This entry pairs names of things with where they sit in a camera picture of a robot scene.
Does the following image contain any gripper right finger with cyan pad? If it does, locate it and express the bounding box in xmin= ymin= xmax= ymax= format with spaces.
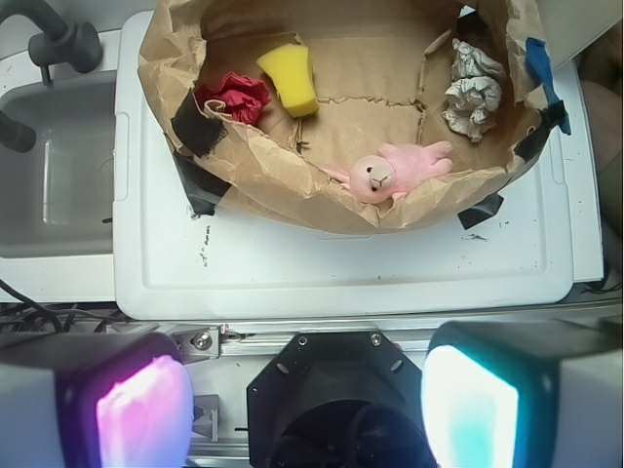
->
xmin=421 ymin=319 xmax=623 ymax=467

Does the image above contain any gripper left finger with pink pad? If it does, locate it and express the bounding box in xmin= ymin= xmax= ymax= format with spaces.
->
xmin=1 ymin=332 xmax=194 ymax=467

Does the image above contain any white paper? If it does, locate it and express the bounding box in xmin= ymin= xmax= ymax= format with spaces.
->
xmin=443 ymin=38 xmax=507 ymax=143

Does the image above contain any crumpled red paper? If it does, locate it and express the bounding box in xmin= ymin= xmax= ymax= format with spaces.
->
xmin=195 ymin=72 xmax=270 ymax=126

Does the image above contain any white plastic lid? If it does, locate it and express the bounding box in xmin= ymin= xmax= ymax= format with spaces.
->
xmin=112 ymin=12 xmax=575 ymax=322

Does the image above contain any black tape lower right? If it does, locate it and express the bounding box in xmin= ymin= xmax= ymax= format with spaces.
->
xmin=457 ymin=193 xmax=504 ymax=230

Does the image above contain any white sink basin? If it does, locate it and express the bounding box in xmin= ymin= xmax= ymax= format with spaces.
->
xmin=1 ymin=45 xmax=118 ymax=302

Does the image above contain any black tape piece right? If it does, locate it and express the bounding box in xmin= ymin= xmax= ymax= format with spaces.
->
xmin=506 ymin=100 xmax=571 ymax=186

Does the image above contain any black tape piece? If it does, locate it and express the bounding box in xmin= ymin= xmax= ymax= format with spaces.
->
xmin=506 ymin=100 xmax=571 ymax=186
xmin=172 ymin=90 xmax=231 ymax=215

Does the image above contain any pink plush bunny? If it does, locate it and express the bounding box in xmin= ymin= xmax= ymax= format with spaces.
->
xmin=319 ymin=140 xmax=453 ymax=204

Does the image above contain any black tape piece left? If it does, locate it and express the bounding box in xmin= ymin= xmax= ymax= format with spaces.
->
xmin=172 ymin=90 xmax=231 ymax=215

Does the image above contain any blue tape strip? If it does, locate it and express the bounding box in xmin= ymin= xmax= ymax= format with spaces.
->
xmin=526 ymin=37 xmax=571 ymax=136

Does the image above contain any brown paper bag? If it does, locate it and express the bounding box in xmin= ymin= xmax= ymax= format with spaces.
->
xmin=138 ymin=1 xmax=548 ymax=235

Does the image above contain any black faucet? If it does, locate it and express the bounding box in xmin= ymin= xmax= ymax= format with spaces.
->
xmin=1 ymin=0 xmax=103 ymax=87

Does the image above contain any yellow sponge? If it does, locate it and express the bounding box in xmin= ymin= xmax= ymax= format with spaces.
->
xmin=256 ymin=44 xmax=319 ymax=118

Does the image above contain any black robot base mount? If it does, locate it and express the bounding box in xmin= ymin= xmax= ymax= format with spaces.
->
xmin=247 ymin=331 xmax=437 ymax=467

